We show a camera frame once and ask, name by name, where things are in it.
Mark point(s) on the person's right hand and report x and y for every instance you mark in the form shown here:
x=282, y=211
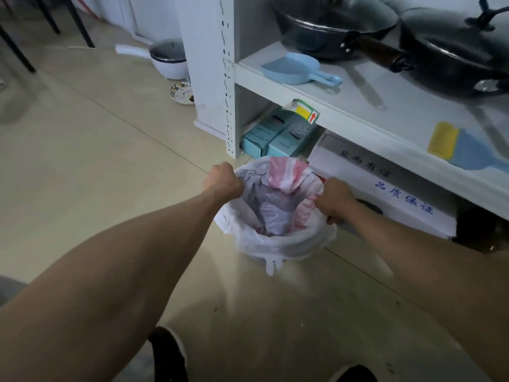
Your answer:
x=336, y=200

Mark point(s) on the person's left hand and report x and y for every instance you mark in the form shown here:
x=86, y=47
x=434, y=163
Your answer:
x=223, y=182

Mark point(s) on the person's left fingers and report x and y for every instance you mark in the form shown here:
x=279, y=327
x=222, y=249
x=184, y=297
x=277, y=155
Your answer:
x=234, y=177

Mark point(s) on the person's right fingers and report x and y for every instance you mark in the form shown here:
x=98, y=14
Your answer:
x=323, y=206

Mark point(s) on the white plastic trash bag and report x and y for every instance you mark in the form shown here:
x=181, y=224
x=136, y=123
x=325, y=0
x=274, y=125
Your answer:
x=278, y=238

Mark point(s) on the person's left forearm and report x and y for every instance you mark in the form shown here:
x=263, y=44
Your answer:
x=99, y=290

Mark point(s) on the person's right forearm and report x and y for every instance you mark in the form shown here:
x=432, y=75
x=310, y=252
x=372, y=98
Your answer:
x=433, y=274

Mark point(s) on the teal cardboard box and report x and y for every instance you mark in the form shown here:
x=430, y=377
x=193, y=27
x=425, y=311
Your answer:
x=290, y=139
x=258, y=137

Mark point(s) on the pink and white plastic bag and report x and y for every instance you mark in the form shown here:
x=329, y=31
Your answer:
x=287, y=175

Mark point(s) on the white cardboard box blue print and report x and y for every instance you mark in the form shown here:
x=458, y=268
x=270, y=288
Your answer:
x=381, y=182

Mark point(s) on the yellow and red label tag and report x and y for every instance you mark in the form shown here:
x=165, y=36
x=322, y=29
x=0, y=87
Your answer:
x=305, y=111

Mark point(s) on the small patterned plate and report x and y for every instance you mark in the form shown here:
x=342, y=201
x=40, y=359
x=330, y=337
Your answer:
x=183, y=93

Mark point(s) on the white metal shelf unit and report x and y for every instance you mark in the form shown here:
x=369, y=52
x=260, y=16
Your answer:
x=358, y=95

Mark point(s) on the light blue plastic scoop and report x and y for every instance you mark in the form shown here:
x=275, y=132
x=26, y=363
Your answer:
x=294, y=69

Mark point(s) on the white electric cooking pot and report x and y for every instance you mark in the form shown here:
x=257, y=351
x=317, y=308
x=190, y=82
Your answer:
x=169, y=59

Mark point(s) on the blue and yellow brush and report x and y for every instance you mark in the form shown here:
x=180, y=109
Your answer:
x=465, y=149

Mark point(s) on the person's right black shoe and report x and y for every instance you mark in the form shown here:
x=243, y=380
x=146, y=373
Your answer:
x=354, y=373

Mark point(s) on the person's black shoe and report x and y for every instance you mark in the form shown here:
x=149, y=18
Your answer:
x=354, y=373
x=169, y=356

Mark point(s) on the black wok with glass lid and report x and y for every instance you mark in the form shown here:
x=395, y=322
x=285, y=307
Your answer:
x=338, y=23

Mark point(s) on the person's left black shoe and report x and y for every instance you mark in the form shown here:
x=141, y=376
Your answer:
x=169, y=356

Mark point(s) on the black chair legs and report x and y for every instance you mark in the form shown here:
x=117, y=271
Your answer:
x=43, y=23

